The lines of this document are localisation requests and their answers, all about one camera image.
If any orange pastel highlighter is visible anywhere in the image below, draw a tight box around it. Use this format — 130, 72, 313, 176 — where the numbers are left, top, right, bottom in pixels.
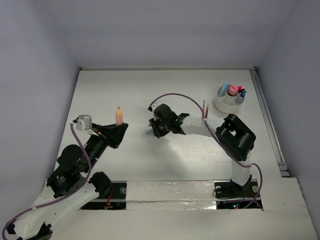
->
115, 106, 123, 126

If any green pastel highlighter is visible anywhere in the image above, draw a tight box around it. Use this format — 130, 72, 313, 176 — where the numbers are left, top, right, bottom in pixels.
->
141, 131, 151, 139

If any clear blue capped pen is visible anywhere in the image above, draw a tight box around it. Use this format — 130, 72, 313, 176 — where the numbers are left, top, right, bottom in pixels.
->
239, 89, 247, 100

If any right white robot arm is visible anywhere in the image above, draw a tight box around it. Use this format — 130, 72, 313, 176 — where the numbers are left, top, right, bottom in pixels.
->
148, 104, 256, 196

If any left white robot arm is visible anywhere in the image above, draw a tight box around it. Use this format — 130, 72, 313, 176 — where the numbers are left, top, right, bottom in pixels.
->
1, 116, 129, 240

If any red gel pen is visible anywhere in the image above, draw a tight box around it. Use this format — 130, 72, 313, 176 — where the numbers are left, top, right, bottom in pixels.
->
205, 103, 209, 118
202, 100, 206, 118

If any white round pen holder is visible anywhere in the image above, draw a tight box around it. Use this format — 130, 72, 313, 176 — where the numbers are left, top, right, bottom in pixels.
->
213, 84, 246, 114

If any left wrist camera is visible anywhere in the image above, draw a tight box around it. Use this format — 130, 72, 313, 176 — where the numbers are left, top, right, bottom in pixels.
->
70, 114, 97, 136

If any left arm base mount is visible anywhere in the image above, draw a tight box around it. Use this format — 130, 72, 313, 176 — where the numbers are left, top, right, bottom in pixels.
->
80, 181, 127, 210

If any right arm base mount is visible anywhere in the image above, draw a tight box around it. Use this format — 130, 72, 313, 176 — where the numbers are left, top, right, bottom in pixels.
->
212, 180, 263, 210

